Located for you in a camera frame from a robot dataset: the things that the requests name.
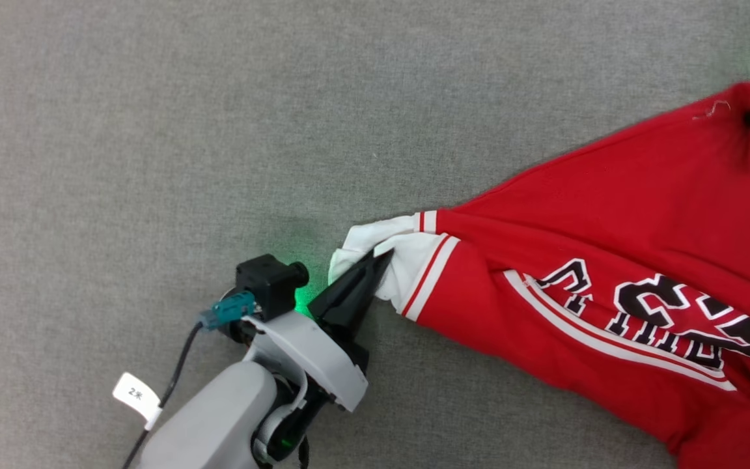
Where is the grey fabric sofa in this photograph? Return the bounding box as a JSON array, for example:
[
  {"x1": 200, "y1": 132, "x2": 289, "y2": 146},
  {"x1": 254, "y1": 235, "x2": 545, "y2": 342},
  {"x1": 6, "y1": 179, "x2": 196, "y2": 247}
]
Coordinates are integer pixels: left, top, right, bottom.
[{"x1": 0, "y1": 0, "x2": 750, "y2": 469}]

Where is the white cable label tag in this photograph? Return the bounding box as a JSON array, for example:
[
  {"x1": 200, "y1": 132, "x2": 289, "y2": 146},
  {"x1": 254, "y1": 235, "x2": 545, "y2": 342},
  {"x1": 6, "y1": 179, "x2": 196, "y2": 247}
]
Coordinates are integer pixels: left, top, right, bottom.
[{"x1": 112, "y1": 371, "x2": 163, "y2": 431}]

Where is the teal left camera connector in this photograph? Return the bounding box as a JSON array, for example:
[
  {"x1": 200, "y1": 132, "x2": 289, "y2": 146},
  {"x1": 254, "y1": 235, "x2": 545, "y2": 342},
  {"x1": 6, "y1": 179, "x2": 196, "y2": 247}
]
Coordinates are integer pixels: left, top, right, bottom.
[{"x1": 199, "y1": 291, "x2": 259, "y2": 331}]

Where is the red and white jersey garment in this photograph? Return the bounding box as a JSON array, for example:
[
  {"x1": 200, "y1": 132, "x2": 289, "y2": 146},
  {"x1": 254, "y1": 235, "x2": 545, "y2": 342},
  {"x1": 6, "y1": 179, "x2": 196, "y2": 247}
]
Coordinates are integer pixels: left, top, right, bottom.
[{"x1": 328, "y1": 81, "x2": 750, "y2": 469}]

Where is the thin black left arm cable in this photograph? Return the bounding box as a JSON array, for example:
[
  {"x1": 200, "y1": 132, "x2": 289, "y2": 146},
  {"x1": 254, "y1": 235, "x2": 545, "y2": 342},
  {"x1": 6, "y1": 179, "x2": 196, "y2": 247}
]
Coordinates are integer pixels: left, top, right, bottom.
[{"x1": 121, "y1": 322, "x2": 204, "y2": 469}]

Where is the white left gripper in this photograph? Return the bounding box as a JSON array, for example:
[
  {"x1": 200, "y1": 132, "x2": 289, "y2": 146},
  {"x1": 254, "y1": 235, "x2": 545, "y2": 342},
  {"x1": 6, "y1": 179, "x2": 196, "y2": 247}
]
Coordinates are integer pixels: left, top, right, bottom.
[{"x1": 243, "y1": 250, "x2": 394, "y2": 466}]

